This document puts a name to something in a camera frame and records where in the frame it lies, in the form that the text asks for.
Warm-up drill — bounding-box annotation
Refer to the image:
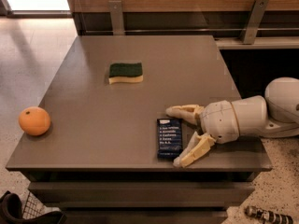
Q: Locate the green and yellow sponge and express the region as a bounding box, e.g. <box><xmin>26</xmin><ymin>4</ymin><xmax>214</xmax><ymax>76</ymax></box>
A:
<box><xmin>108</xmin><ymin>63</ymin><xmax>143</xmax><ymax>84</ymax></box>

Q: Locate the metal wall bracket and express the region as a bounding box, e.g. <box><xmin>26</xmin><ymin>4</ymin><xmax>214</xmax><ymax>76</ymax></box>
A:
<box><xmin>108</xmin><ymin>0</ymin><xmax>125</xmax><ymax>35</ymax></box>
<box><xmin>240</xmin><ymin>0</ymin><xmax>269</xmax><ymax>45</ymax></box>

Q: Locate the dark blue rxbar wrapper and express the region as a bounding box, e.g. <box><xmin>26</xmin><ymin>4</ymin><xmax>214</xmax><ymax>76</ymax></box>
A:
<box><xmin>157</xmin><ymin>119</ymin><xmax>183</xmax><ymax>159</ymax></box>

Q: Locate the black wire basket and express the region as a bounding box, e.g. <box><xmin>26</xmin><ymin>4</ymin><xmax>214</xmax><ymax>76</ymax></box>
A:
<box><xmin>0</xmin><ymin>191</ymin><xmax>66</xmax><ymax>224</ymax></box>

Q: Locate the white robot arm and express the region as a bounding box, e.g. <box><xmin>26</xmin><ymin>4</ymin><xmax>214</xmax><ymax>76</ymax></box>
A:
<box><xmin>165</xmin><ymin>77</ymin><xmax>299</xmax><ymax>167</ymax></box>

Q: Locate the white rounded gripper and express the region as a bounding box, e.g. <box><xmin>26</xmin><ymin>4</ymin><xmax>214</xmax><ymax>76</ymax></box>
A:
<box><xmin>165</xmin><ymin>101</ymin><xmax>239</xmax><ymax>168</ymax></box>

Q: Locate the black silver cylindrical tool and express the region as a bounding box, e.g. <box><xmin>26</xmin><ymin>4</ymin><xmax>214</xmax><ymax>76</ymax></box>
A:
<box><xmin>245</xmin><ymin>206</ymin><xmax>294</xmax><ymax>224</ymax></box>

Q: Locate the grey table drawer unit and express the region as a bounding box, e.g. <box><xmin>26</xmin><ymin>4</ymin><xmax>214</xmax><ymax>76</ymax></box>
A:
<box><xmin>29</xmin><ymin>180</ymin><xmax>254</xmax><ymax>224</ymax></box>

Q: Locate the orange fruit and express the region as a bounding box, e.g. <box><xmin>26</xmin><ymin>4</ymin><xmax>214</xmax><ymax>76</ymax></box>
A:
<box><xmin>19</xmin><ymin>106</ymin><xmax>50</xmax><ymax>136</ymax></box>

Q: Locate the left metal wall bracket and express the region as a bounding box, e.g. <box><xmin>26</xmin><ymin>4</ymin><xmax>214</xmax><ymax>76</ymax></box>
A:
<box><xmin>108</xmin><ymin>0</ymin><xmax>125</xmax><ymax>35</ymax></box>

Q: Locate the right metal wall bracket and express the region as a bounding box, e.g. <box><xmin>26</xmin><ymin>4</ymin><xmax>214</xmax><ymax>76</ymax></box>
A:
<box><xmin>240</xmin><ymin>0</ymin><xmax>269</xmax><ymax>45</ymax></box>

